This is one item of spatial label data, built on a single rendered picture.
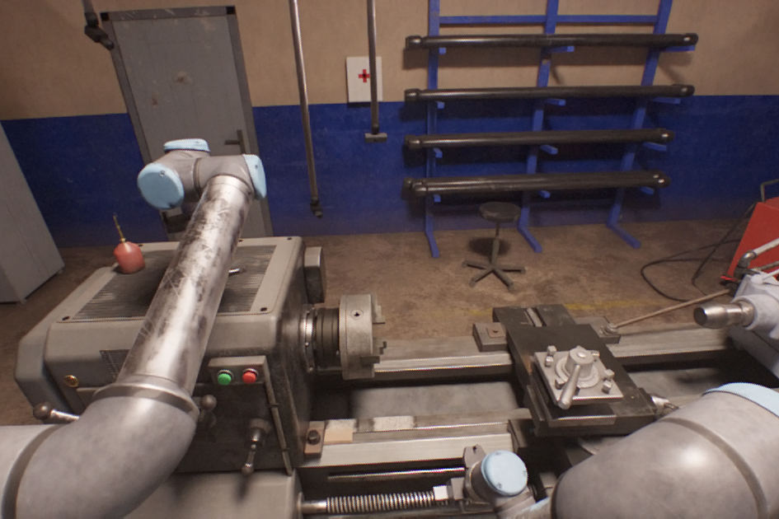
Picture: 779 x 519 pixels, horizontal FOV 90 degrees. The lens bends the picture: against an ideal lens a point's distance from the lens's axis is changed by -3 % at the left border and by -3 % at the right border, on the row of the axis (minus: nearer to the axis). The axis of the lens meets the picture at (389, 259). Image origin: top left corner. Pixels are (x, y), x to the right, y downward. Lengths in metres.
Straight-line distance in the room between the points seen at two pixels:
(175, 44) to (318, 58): 1.20
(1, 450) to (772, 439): 0.73
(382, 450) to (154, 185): 0.91
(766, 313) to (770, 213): 2.32
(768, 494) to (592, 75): 4.19
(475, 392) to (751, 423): 1.18
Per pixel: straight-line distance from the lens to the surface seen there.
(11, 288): 4.50
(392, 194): 4.23
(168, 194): 0.89
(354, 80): 3.87
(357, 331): 1.14
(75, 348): 1.17
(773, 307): 1.73
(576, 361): 1.11
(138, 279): 1.27
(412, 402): 1.56
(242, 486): 1.32
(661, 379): 1.91
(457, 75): 4.07
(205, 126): 4.27
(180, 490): 1.38
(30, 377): 1.28
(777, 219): 3.97
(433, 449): 1.30
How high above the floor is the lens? 1.90
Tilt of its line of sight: 29 degrees down
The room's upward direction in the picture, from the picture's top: 2 degrees counter-clockwise
